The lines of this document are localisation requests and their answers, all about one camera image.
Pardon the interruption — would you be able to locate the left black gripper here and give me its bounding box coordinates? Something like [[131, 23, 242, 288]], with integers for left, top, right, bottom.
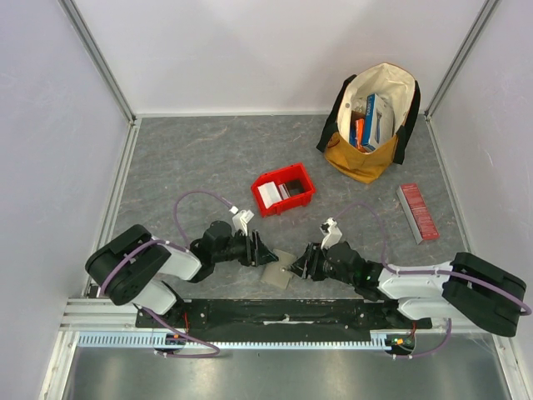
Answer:
[[213, 229, 278, 268]]

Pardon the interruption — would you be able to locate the grey card holder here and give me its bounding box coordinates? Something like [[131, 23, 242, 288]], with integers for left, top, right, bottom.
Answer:
[[261, 249, 296, 290]]

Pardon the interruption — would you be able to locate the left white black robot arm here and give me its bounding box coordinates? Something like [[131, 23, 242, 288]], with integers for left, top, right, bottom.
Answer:
[[85, 221, 278, 328]]

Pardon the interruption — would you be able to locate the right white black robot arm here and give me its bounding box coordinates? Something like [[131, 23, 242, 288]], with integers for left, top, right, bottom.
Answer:
[[290, 242, 531, 338]]

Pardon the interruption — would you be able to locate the red plastic bin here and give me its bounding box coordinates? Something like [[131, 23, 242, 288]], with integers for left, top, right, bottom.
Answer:
[[251, 162, 316, 218]]

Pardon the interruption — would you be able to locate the red grey flat box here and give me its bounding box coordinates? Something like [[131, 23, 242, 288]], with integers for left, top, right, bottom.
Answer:
[[396, 183, 440, 244]]

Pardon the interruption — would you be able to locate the orange box in bag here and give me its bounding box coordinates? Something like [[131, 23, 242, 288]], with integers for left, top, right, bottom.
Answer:
[[349, 118, 365, 150]]

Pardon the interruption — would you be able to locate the yellow canvas tote bag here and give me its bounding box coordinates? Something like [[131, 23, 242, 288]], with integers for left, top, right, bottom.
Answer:
[[316, 62, 421, 183]]

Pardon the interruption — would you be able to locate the blue box in bag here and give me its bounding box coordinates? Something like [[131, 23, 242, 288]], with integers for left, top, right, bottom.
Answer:
[[362, 93, 386, 153]]

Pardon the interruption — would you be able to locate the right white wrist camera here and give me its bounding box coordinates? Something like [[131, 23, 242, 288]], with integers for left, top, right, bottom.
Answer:
[[321, 217, 342, 250]]

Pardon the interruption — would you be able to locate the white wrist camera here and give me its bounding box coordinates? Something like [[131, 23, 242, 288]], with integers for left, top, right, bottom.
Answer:
[[321, 217, 342, 250], [230, 206, 254, 236]]

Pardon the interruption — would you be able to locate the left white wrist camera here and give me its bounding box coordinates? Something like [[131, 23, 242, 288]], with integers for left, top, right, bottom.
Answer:
[[230, 206, 254, 236]]

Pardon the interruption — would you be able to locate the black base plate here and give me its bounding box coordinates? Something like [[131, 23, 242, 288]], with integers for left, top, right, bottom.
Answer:
[[135, 297, 433, 343]]

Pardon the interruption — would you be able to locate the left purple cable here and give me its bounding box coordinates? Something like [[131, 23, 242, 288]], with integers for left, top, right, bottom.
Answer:
[[97, 190, 238, 298]]

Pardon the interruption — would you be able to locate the blue slotted cable duct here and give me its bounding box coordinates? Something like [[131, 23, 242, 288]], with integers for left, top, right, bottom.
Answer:
[[77, 330, 413, 348]]

